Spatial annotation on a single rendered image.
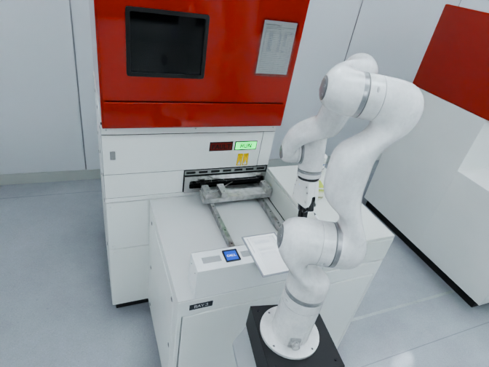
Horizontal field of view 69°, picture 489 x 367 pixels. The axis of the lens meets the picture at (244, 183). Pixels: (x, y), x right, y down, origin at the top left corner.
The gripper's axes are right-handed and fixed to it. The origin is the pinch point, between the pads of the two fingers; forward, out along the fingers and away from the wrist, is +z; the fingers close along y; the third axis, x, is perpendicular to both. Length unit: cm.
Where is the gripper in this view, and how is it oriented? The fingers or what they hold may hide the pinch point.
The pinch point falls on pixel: (302, 215)
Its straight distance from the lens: 133.8
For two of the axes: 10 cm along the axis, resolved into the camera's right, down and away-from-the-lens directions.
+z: -0.8, 9.3, 3.7
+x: 9.2, -0.8, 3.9
